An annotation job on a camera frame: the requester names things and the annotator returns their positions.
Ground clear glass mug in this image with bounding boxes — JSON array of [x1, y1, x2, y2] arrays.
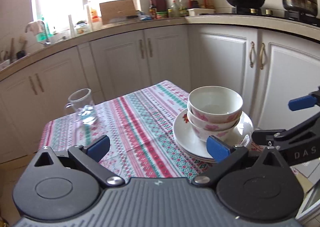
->
[[65, 88, 98, 125]]

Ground patterned red green tablecloth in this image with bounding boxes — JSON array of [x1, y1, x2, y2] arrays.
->
[[38, 80, 263, 183]]

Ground white kitchen cabinets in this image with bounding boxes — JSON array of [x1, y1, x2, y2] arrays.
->
[[1, 21, 319, 162]]

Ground clear oil bottle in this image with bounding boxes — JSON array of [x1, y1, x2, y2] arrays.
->
[[170, 0, 180, 17]]

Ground dark sauce bottle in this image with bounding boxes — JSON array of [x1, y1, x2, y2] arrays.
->
[[149, 0, 157, 20]]

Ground white bowl pink flowers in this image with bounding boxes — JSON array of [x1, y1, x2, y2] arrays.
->
[[188, 86, 244, 124]]

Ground white ceramic bowl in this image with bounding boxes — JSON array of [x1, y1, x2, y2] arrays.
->
[[187, 111, 242, 131]]

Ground knife block with knives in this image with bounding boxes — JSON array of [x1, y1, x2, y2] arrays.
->
[[152, 0, 167, 12]]

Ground kitchen faucet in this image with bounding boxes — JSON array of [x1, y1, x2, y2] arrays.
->
[[25, 20, 51, 46]]

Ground wooden cutting board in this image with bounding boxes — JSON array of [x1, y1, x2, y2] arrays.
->
[[99, 0, 136, 25]]

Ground small white bowl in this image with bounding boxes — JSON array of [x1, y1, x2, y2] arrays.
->
[[191, 124, 238, 144]]

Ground white rectangular tray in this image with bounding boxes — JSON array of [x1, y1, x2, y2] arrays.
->
[[188, 8, 216, 17]]

